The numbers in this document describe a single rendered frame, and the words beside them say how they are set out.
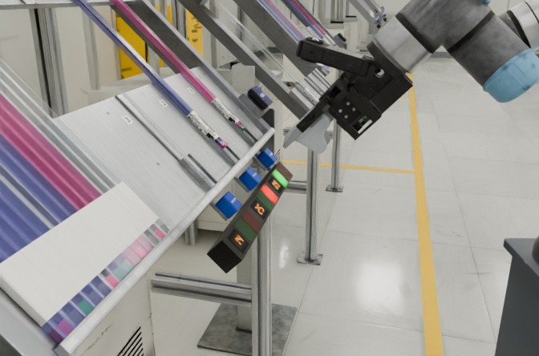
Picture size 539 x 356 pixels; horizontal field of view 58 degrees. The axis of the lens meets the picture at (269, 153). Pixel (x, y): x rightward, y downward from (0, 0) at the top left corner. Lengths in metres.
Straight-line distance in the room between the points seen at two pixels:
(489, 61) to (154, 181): 0.46
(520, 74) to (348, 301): 1.19
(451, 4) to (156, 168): 0.44
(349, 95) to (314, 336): 1.01
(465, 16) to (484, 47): 0.05
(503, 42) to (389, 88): 0.16
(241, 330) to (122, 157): 1.03
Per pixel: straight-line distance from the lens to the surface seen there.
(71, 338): 0.44
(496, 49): 0.70
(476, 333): 1.71
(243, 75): 1.26
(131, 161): 0.65
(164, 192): 0.65
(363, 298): 1.76
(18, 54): 3.33
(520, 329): 1.04
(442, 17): 0.69
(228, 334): 1.57
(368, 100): 0.73
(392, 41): 0.70
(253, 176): 0.80
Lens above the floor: 0.99
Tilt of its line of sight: 18 degrees down
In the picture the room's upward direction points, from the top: straight up
